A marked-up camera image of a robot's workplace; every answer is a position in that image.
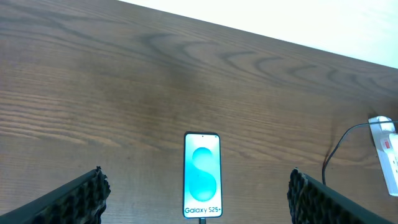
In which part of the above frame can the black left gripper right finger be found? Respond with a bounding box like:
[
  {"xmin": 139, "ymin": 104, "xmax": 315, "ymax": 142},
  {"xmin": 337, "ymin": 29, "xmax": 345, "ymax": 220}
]
[{"xmin": 287, "ymin": 168, "xmax": 391, "ymax": 224}]

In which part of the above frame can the blue screen Galaxy smartphone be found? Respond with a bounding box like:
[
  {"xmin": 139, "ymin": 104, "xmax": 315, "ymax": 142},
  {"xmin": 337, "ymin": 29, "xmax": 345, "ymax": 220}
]
[{"xmin": 182, "ymin": 131, "xmax": 223, "ymax": 219}]

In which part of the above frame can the white charger plug adapter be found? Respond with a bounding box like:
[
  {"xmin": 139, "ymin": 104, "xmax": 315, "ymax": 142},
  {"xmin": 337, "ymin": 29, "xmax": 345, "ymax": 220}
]
[{"xmin": 368, "ymin": 116, "xmax": 396, "ymax": 134}]

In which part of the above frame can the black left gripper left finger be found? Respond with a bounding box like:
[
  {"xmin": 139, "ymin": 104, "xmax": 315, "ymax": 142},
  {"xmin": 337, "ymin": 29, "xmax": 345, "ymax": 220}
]
[{"xmin": 1, "ymin": 166, "xmax": 111, "ymax": 224}]

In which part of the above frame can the white power strip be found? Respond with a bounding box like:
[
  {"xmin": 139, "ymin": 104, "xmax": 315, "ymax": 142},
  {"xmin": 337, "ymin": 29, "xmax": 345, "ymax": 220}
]
[{"xmin": 370, "ymin": 124, "xmax": 397, "ymax": 197}]

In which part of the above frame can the black USB charging cable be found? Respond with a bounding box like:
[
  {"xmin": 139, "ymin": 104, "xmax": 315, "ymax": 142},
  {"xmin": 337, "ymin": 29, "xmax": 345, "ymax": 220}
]
[{"xmin": 322, "ymin": 120, "xmax": 398, "ymax": 186}]

